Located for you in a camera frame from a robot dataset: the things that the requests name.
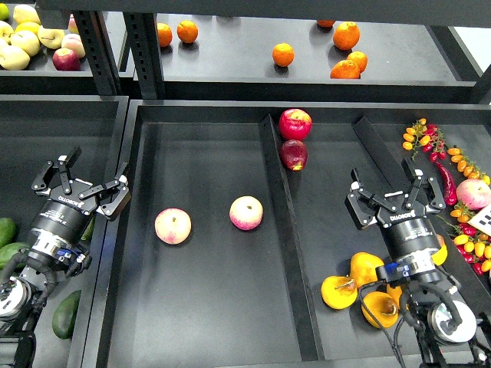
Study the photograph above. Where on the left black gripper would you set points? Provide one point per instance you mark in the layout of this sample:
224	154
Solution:
71	206

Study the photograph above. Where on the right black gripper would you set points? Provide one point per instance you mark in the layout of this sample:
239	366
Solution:
406	229

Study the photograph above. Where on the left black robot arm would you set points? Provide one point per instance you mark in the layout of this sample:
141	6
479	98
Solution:
55	251

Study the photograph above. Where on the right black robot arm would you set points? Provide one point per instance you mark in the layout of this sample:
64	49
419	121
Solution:
427	303

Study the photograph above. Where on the yellow pear behind gripper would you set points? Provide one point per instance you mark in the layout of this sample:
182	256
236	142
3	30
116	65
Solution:
363	268

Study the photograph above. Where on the green avocado far left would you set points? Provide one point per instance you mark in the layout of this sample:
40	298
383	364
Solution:
8	231

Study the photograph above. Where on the green avocado middle left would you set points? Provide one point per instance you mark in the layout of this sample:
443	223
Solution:
7	251

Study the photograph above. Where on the dark avocado bottom left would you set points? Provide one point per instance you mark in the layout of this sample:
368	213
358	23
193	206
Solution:
65	315

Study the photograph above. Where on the pale pear top shelf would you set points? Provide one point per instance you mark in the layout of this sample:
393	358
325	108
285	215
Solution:
25	13

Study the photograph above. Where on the red chili pepper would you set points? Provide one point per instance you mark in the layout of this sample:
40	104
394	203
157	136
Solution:
449	186

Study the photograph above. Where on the orange red tomato bunch upper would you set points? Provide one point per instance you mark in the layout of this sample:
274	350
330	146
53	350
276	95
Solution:
424	137

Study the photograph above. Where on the black left tray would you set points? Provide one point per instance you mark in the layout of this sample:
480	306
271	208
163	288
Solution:
35	129

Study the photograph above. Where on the orange tomato vine middle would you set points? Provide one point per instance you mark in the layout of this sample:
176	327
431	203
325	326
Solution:
467	167

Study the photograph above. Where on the pink peach right bin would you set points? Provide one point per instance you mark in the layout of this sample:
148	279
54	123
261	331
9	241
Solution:
474	193

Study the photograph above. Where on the white marker card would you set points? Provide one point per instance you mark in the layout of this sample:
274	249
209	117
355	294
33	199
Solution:
482	220

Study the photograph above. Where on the cherry tomato bunch lower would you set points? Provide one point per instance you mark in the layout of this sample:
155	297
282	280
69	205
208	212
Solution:
472	244

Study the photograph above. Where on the pink apple left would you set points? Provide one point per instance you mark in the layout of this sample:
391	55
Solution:
173	226

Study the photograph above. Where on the pink apple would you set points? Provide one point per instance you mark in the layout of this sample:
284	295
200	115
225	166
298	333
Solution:
246	213
173	226

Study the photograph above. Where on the dark red apple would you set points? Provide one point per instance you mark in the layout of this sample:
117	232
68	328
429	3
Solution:
294	154

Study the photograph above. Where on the bright red apple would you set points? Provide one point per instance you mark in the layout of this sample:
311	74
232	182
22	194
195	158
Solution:
295	124

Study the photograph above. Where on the red apple on shelf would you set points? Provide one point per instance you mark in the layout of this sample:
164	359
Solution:
65	59

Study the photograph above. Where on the orange front right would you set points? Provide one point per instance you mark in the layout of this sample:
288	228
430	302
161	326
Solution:
345	69

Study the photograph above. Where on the orange right small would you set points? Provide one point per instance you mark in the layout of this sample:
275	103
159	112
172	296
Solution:
360	59

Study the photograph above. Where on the pink peach on shelf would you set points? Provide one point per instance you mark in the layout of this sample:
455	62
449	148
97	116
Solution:
74	43

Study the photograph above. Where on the pink apple centre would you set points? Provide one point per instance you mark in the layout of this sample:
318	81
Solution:
246	213

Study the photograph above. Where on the black large divided tray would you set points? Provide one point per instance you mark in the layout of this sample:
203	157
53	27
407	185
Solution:
231	298

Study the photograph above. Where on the pale yellow apple right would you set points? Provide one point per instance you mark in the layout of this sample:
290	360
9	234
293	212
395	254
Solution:
51	37

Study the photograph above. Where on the pale yellow apple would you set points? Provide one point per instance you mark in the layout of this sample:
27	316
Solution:
27	41
51	37

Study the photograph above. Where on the pale yellow apple middle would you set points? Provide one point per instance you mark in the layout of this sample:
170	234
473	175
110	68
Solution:
27	41

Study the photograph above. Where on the large orange top right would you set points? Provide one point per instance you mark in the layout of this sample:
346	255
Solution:
346	35

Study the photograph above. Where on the yellow lemon on shelf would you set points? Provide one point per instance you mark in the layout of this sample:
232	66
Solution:
28	26

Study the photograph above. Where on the orange left edge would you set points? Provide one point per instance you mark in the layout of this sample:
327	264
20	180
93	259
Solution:
165	35

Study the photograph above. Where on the orange centre shelf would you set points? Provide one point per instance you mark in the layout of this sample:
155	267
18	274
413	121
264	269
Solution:
283	54

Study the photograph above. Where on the black shelf upright post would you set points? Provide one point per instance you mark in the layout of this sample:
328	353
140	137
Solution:
143	39

